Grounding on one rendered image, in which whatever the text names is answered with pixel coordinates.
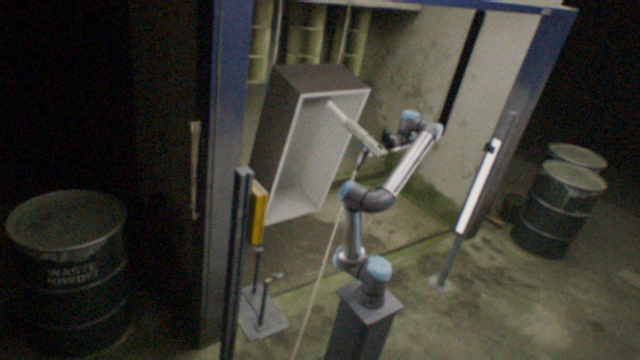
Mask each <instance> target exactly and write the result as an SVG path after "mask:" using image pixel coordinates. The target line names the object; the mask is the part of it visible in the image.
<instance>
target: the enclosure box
mask: <svg viewBox="0 0 640 360"><path fill-rule="evenodd" d="M370 90H371V88H370V87H369V86H367V85H366V84H365V83H363V82H362V81H361V80H360V79H359V78H358V77H356V76H355V75H354V74H353V73H352V72H351V71H349V70H348V69H347V68H346V66H345V65H344V64H342V63H341V64H340V63H320V64H289V65H272V68H271V72H270V76H269V80H268V84H267V87H266V92H265V96H264V104H263V108H262V112H261V115H260V119H259V123H258V127H257V131H256V136H255V140H254V143H253V147H252V151H251V155H250V159H249V163H248V168H249V169H251V170H252V171H253V172H254V180H256V181H257V182H258V183H259V184H260V185H261V186H262V187H263V188H264V189H265V190H266V192H267V193H268V205H267V212H266V219H265V226H266V225H268V224H272V223H275V222H279V221H282V220H285V219H292V218H295V217H298V216H301V215H305V214H308V213H312V212H315V211H318V210H320V208H321V206H322V204H323V201H324V199H325V196H326V194H327V193H328V190H329V188H330V185H331V183H332V181H333V178H334V176H335V173H336V171H337V170H338V167H339V165H340V162H341V160H342V158H343V153H344V150H345V148H346V146H347V144H348V142H349V139H350V137H351V135H352V134H351V133H350V132H349V131H348V130H347V129H346V128H345V127H344V126H343V125H344V120H343V119H342V118H340V117H339V116H338V115H337V114H336V113H335V112H334V111H333V110H332V109H331V108H329V107H328V106H327V103H328V102H329V101H331V102H332V103H333V104H334V106H335V107H336V108H337V109H339V110H340V111H341V112H342V113H343V114H344V116H345V117H347V118H348V119H349V118H352V119H353V120H354V121H355V122H356V123H357V120H358V118H359V117H360V114H361V112H362V109H363V107H364V105H365V102H366V100H367V97H368V95H369V93H370Z"/></svg>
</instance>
